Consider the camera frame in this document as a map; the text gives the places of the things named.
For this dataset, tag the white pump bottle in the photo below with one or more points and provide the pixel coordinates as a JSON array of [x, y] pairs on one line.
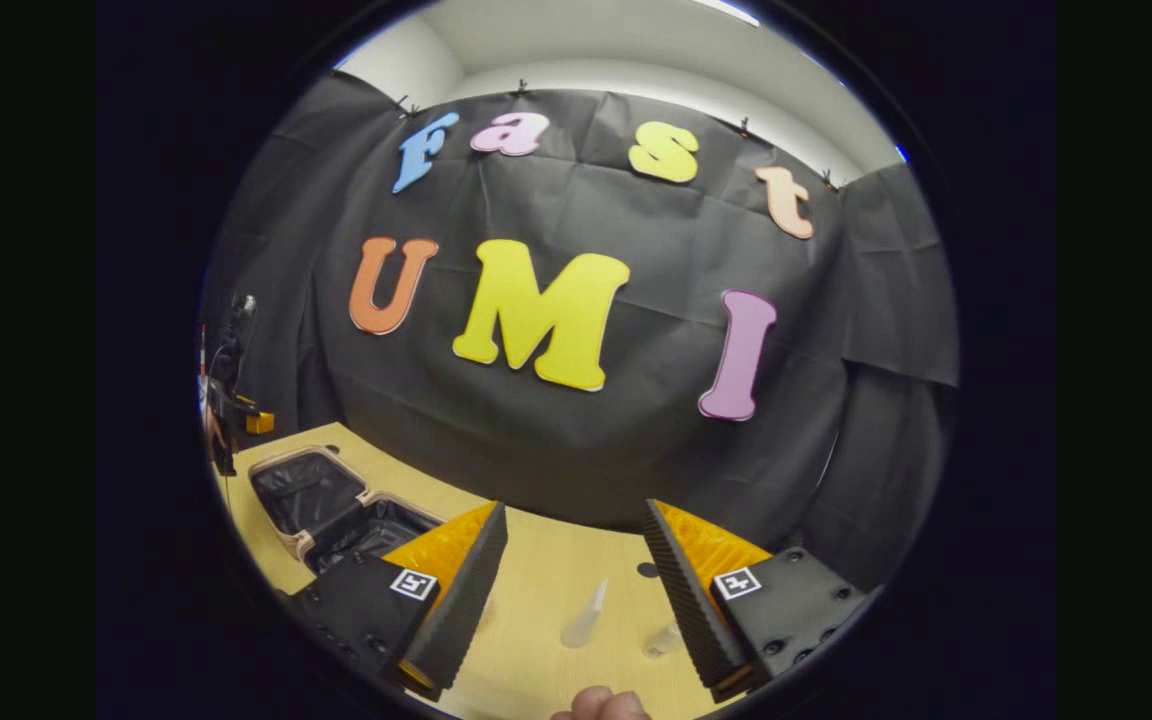
[[583, 620]]

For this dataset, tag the ceiling light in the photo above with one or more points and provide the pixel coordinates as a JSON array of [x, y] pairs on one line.
[[726, 10]]

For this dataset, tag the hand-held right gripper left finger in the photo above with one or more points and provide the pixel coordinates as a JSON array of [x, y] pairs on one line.
[[461, 610]]

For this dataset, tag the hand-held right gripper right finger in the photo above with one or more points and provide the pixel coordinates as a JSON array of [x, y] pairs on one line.
[[691, 610]]

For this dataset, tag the small clear bottle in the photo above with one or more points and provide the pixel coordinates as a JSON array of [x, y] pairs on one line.
[[661, 642]]

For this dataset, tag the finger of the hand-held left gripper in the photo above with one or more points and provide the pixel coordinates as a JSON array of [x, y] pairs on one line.
[[258, 422]]

